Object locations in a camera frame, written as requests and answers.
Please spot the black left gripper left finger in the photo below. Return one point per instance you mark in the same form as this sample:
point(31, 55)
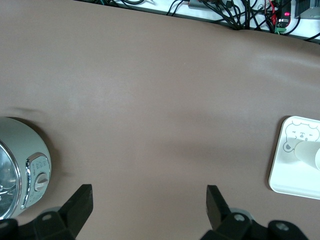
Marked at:
point(80, 207)

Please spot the glass pot lid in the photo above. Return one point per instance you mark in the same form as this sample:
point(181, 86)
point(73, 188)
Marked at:
point(6, 170)

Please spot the circuit board with green terminal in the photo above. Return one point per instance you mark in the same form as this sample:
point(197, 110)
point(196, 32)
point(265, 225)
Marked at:
point(283, 21)

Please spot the white IKEA cup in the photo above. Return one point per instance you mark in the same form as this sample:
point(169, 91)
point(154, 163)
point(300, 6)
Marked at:
point(307, 152)

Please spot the grey-green electric cooking pot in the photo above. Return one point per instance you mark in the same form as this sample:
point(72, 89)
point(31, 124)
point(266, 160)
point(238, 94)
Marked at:
point(22, 140)

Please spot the cream tray with bear print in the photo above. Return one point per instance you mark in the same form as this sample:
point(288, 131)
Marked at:
point(285, 180)

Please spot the grey power supply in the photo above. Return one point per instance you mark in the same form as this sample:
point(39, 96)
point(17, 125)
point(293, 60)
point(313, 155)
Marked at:
point(310, 7)

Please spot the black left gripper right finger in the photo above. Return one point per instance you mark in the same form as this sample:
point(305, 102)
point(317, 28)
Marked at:
point(215, 207)

